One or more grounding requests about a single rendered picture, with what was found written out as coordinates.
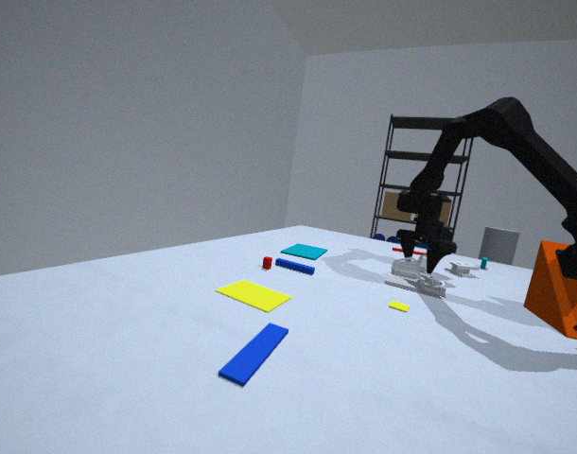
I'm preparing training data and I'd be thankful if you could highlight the teal flat rectangular plate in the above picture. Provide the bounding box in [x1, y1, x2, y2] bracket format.
[280, 243, 327, 260]

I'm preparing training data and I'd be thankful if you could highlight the yellow flat rectangular plate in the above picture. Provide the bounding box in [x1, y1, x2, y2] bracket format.
[216, 280, 292, 312]

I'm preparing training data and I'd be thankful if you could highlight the yellow square tile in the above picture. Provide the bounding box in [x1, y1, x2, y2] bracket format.
[388, 301, 410, 312]

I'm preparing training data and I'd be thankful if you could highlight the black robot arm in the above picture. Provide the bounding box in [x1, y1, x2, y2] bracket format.
[397, 96, 577, 280]

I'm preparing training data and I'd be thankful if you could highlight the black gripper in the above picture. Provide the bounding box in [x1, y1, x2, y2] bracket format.
[396, 215, 457, 274]

